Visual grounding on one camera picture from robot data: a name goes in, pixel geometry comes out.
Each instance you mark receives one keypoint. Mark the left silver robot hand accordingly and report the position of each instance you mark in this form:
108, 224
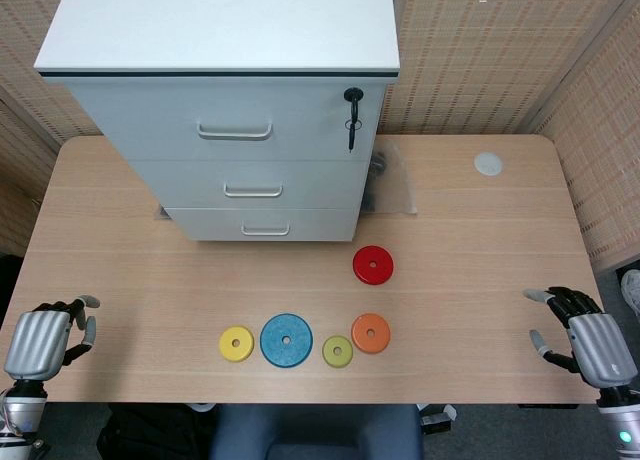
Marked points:
37, 342

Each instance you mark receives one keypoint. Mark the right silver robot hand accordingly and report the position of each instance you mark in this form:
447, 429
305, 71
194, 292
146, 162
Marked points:
602, 347

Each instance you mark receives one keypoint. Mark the white middle-size drawer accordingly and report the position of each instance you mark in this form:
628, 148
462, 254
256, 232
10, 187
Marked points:
185, 185

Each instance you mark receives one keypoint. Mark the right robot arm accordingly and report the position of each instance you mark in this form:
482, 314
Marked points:
622, 420

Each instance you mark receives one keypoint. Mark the tall white drawer with lock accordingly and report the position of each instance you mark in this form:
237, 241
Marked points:
150, 125

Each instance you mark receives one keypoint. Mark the shallow white drawer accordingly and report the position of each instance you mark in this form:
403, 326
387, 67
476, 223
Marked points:
320, 225

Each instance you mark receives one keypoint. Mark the white cabinet body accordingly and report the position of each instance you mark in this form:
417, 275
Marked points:
220, 25

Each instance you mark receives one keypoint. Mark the white shoe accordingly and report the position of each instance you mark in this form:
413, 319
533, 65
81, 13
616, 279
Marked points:
632, 290

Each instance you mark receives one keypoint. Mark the black bag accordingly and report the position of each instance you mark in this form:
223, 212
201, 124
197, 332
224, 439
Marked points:
150, 432

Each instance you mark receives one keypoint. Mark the small black white box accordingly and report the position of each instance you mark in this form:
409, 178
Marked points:
436, 420

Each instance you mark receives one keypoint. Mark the yellow disc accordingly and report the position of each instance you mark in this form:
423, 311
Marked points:
236, 344

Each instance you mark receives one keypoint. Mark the orange disc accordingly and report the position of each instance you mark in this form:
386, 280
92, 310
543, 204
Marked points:
370, 333

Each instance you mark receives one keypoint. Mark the red disc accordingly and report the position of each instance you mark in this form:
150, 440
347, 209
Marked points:
373, 265

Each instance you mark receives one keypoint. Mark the blue disc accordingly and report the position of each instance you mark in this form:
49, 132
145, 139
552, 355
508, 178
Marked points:
286, 340

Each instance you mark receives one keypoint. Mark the green disc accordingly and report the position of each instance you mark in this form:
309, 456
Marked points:
338, 351

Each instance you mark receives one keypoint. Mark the clear plastic bag with parts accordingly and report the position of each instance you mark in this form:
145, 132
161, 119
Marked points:
395, 180

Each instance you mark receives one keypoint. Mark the black key in lock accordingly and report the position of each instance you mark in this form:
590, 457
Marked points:
354, 97

